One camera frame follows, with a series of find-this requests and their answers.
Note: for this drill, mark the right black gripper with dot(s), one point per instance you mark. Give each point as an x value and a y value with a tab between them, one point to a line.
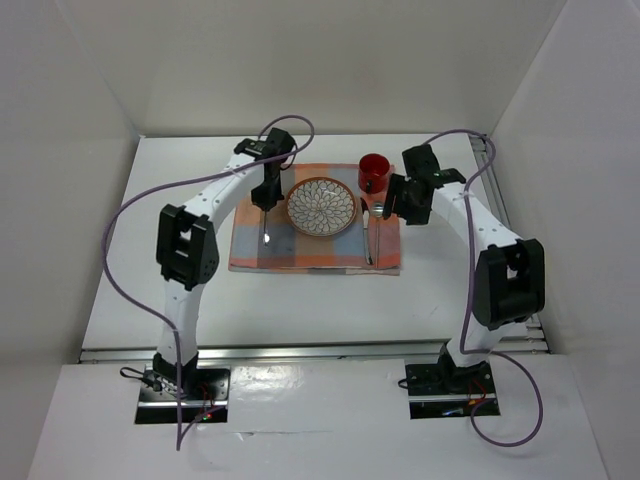
398	183

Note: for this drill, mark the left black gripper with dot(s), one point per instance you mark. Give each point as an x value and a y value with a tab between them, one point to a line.
267	200

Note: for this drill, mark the silver knife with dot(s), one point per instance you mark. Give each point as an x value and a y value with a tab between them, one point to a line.
365	227

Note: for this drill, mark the checkered orange grey cloth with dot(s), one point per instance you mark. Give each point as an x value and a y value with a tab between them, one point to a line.
290	251

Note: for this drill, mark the red mug black handle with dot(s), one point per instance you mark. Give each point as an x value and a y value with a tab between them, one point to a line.
373	173

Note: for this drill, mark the patterned ceramic plate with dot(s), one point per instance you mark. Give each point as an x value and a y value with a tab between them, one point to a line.
320	207

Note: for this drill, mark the silver fork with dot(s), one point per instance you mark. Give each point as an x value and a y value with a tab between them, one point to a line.
266	238

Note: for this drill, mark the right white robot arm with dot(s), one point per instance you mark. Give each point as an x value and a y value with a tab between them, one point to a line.
506	280

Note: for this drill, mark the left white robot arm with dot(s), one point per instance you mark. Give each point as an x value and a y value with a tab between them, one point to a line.
187	249

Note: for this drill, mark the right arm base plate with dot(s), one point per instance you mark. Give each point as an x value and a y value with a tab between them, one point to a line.
431	396

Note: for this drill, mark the aluminium frame rail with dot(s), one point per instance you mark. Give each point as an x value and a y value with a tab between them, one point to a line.
248	315

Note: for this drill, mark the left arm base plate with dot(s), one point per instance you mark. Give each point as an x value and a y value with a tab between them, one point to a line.
206	399

